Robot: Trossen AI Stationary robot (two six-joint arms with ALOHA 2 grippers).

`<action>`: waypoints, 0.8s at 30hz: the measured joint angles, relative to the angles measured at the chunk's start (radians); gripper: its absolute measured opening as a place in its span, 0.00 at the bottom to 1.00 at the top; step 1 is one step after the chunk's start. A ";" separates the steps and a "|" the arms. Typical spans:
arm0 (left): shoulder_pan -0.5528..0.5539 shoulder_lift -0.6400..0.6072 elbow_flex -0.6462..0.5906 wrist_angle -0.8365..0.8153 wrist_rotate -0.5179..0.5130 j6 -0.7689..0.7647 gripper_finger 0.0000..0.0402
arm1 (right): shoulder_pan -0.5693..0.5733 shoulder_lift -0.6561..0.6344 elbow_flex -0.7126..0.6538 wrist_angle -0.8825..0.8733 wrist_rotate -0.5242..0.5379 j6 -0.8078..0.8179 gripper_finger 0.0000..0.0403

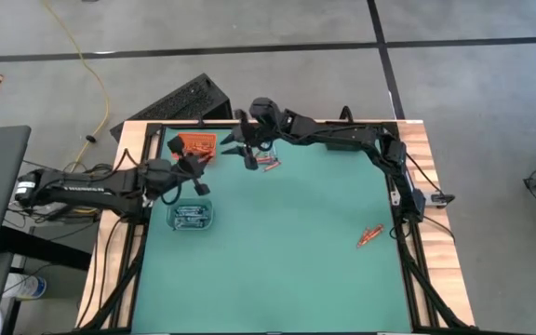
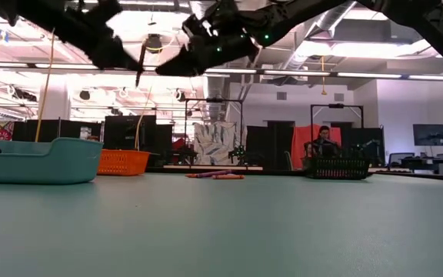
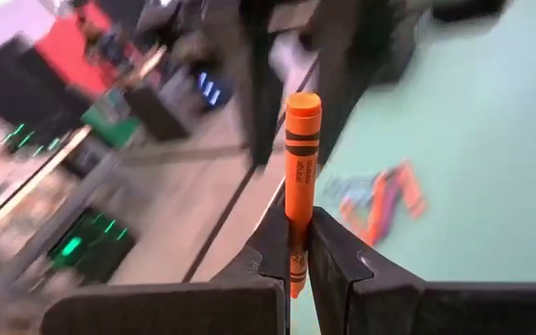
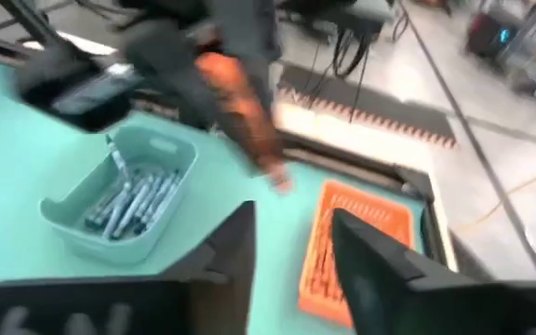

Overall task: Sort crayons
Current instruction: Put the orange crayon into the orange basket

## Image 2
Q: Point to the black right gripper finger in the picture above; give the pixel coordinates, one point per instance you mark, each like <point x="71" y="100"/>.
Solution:
<point x="187" y="63"/>

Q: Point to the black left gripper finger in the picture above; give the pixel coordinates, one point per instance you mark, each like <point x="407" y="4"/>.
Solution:
<point x="117" y="55"/>

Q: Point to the purple crayon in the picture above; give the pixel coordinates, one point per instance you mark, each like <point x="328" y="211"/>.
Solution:
<point x="215" y="173"/>

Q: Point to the orange crayon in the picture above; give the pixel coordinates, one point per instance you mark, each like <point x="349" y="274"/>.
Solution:
<point x="190" y="175"/>
<point x="229" y="177"/>

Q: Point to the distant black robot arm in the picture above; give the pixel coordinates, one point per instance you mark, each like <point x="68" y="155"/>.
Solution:
<point x="369" y="148"/>

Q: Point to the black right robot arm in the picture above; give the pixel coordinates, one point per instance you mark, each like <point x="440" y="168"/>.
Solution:
<point x="429" y="19"/>

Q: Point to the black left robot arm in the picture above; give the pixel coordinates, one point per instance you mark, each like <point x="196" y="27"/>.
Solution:
<point x="25" y="11"/>

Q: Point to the black ceiling dome fixture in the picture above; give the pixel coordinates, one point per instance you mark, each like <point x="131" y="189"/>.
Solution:
<point x="153" y="44"/>

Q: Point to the long ceiling light bar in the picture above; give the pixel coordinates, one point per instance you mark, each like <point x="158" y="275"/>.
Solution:
<point x="283" y="72"/>

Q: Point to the white pillar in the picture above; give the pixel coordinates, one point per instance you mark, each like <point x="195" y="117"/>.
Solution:
<point x="58" y="104"/>

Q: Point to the tall black partition panel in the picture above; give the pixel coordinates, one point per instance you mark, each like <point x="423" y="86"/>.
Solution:
<point x="125" y="132"/>

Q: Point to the small white container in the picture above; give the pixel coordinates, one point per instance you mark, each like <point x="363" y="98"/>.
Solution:
<point x="85" y="132"/>

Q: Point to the white leaf patterned cloth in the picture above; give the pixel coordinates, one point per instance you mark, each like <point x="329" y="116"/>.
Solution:
<point x="215" y="142"/>

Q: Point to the small black robot rig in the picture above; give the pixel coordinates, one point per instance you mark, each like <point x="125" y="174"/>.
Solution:
<point x="185" y="155"/>

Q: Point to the low black partition panel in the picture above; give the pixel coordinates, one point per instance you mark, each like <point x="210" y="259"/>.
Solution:
<point x="52" y="131"/>

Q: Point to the small black green robot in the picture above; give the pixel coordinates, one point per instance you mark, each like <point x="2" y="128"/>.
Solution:
<point x="238" y="154"/>

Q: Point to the orange plastic basket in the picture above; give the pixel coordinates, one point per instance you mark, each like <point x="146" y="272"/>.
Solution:
<point x="123" y="163"/>

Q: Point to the orange red hanging cloth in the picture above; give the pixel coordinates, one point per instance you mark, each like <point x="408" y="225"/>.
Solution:
<point x="300" y="140"/>

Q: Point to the person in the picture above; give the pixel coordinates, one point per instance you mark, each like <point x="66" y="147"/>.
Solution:
<point x="323" y="144"/>

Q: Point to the teal plastic bin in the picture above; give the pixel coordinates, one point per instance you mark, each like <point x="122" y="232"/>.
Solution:
<point x="33" y="165"/>

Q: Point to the black plastic mesh basket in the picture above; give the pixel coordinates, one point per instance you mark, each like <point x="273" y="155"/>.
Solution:
<point x="338" y="169"/>

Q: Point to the grey office chair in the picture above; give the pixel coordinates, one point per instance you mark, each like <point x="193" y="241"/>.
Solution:
<point x="400" y="158"/>

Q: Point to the dark computer monitor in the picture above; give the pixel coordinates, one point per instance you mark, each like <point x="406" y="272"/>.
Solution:
<point x="431" y="134"/>

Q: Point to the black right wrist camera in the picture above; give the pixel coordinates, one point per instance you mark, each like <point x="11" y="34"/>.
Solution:
<point x="206" y="21"/>

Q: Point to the ribbed silver ceiling duct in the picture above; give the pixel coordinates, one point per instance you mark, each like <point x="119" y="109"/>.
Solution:
<point x="215" y="88"/>

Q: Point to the black table edge rail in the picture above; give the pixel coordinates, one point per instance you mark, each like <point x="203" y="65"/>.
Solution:
<point x="158" y="169"/>

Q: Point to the smooth silver ceiling duct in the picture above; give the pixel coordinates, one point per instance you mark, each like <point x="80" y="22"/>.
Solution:
<point x="337" y="19"/>

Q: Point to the grey rectangular ceiling duct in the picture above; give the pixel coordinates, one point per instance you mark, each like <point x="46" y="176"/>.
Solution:
<point x="367" y="31"/>

